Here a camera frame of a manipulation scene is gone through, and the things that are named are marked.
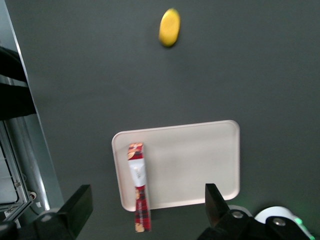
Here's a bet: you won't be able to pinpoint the grey metal table frame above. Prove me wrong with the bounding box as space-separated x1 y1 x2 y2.
4 0 65 213

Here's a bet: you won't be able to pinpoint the beige rectangular tray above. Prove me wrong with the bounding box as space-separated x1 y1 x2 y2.
111 119 241 213

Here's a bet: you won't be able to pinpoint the yellow lemon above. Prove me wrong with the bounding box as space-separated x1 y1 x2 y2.
158 7 182 49

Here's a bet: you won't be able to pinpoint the red plaid cookie box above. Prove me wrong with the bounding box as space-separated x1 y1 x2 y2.
127 142 153 234

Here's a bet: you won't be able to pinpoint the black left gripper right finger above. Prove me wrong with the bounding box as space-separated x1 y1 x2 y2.
204 183 255 240

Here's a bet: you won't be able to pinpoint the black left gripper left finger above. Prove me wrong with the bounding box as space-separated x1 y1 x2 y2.
32 184 94 240

